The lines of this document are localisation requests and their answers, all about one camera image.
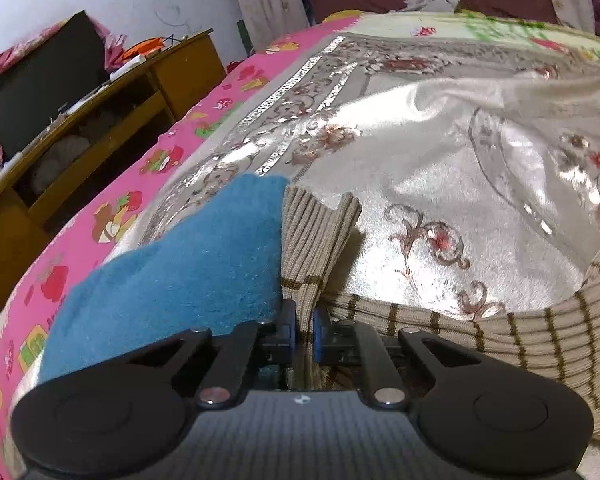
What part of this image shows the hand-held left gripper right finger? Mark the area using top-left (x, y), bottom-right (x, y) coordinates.
top-left (312, 305), bottom-right (482, 409)

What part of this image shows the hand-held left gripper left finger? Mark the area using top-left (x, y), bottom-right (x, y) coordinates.
top-left (128, 299), bottom-right (298, 409)

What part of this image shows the beige striped ribbed sweater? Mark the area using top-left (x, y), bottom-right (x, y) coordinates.
top-left (279, 185), bottom-right (600, 453)

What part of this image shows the blue fleece cloth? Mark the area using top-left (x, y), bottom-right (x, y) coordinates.
top-left (39, 174), bottom-right (291, 386)

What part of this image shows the silver floral satin blanket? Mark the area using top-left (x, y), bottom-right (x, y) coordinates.
top-left (10, 32), bottom-right (600, 480)

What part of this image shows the pink printed bedsheet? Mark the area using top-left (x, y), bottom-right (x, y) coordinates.
top-left (0, 15), bottom-right (361, 480)

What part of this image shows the wooden cabinet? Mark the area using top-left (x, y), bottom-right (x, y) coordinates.
top-left (0, 30), bottom-right (227, 322)

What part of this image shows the orange object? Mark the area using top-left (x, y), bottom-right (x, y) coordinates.
top-left (121, 37), bottom-right (165, 61)

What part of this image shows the pink patterned cloth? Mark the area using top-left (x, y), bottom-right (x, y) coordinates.
top-left (0, 15), bottom-right (128, 91)

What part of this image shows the black television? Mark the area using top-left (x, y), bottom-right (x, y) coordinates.
top-left (0, 10), bottom-right (110, 161)

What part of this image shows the white crumpled cloth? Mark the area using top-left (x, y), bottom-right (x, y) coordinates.
top-left (402, 0), bottom-right (461, 15)

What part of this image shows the cream floral blanket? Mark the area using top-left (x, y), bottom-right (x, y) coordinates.
top-left (325, 10), bottom-right (600, 68)

